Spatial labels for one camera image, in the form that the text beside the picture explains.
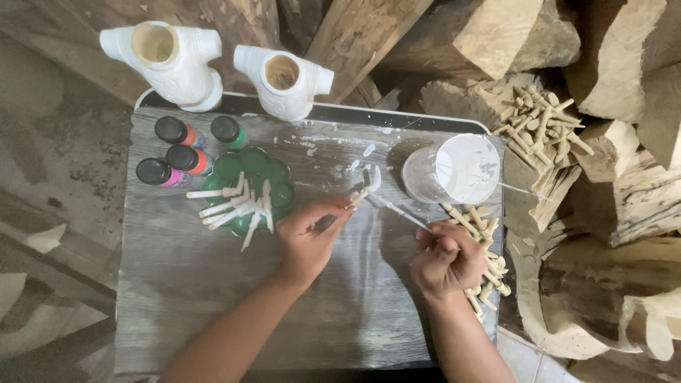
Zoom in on half-painted wooden doll arm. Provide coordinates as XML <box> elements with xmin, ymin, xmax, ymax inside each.
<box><xmin>348</xmin><ymin>164</ymin><xmax>383</xmax><ymax>209</ymax></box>

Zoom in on heap of raw wood logs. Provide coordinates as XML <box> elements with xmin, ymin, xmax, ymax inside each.
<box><xmin>381</xmin><ymin>0</ymin><xmax>681</xmax><ymax>383</ymax></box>

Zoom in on pink paint bottle black cap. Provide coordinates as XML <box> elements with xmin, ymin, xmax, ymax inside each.
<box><xmin>135</xmin><ymin>157</ymin><xmax>191</xmax><ymax>188</ymax></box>

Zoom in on row of unpainted wooden arms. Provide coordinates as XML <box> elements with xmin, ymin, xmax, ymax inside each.
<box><xmin>441</xmin><ymin>202</ymin><xmax>513</xmax><ymax>323</ymax></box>

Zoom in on large white doll torso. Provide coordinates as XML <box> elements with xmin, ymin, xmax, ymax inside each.
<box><xmin>99</xmin><ymin>21</ymin><xmax>224</xmax><ymax>113</ymax></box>

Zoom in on small white doll torso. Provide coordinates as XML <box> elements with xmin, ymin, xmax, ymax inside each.
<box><xmin>233</xmin><ymin>44</ymin><xmax>335</xmax><ymax>122</ymax></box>

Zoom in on orange paint bottle black cap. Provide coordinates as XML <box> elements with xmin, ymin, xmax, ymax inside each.
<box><xmin>154</xmin><ymin>115</ymin><xmax>206</xmax><ymax>150</ymax></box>

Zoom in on white-coated paintbrush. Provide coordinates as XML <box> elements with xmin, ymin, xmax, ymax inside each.
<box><xmin>367</xmin><ymin>191</ymin><xmax>433</xmax><ymax>233</ymax></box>

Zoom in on heap of unpainted wooden arms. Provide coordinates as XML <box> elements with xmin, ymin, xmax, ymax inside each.
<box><xmin>493</xmin><ymin>84</ymin><xmax>596</xmax><ymax>172</ymax></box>

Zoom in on green paint bottle black cap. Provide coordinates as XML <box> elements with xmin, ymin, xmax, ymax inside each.
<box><xmin>210</xmin><ymin>115</ymin><xmax>249</xmax><ymax>150</ymax></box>

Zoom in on red paint bottle black cap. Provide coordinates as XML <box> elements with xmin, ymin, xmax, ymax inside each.
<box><xmin>165</xmin><ymin>144</ymin><xmax>214</xmax><ymax>176</ymax></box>

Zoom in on dark wooden planks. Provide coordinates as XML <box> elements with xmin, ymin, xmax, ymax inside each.
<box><xmin>0</xmin><ymin>0</ymin><xmax>435</xmax><ymax>109</ymax></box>

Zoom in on green flower-shaped paint palette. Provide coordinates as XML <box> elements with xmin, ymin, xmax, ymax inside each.
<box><xmin>200</xmin><ymin>146</ymin><xmax>297</xmax><ymax>238</ymax></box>

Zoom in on pile of white painted arms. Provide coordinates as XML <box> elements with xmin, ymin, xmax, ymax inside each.
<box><xmin>186</xmin><ymin>171</ymin><xmax>276</xmax><ymax>253</ymax></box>

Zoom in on plastic cup of white paint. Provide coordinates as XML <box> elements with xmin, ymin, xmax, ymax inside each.
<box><xmin>401</xmin><ymin>133</ymin><xmax>501</xmax><ymax>206</ymax></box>

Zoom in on thin white stick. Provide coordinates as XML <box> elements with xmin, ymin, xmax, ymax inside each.
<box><xmin>497</xmin><ymin>182</ymin><xmax>553</xmax><ymax>201</ymax></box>

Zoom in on grey wood-grain sheet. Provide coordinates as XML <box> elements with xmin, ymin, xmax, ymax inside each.
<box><xmin>114</xmin><ymin>106</ymin><xmax>506</xmax><ymax>375</ymax></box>

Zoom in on person's left hand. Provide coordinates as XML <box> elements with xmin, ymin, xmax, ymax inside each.
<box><xmin>274</xmin><ymin>198</ymin><xmax>357</xmax><ymax>288</ymax></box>

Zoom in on person's right hand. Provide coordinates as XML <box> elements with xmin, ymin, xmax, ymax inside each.
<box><xmin>410</xmin><ymin>218</ymin><xmax>488</xmax><ymax>302</ymax></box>

